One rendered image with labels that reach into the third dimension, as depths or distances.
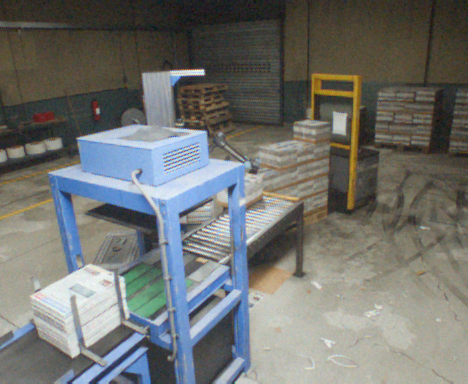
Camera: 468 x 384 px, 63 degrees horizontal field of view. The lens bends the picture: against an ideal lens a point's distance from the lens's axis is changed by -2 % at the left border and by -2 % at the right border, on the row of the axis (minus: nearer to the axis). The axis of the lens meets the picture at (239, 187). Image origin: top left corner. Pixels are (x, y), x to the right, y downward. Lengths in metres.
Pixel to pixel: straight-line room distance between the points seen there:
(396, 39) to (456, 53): 1.38
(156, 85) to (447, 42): 7.91
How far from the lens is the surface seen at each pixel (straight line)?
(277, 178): 4.58
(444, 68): 10.50
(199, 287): 2.54
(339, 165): 5.64
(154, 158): 1.99
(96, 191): 2.21
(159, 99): 3.77
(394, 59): 10.67
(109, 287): 2.19
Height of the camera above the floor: 2.18
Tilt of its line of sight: 19 degrees down
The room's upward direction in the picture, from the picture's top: 2 degrees counter-clockwise
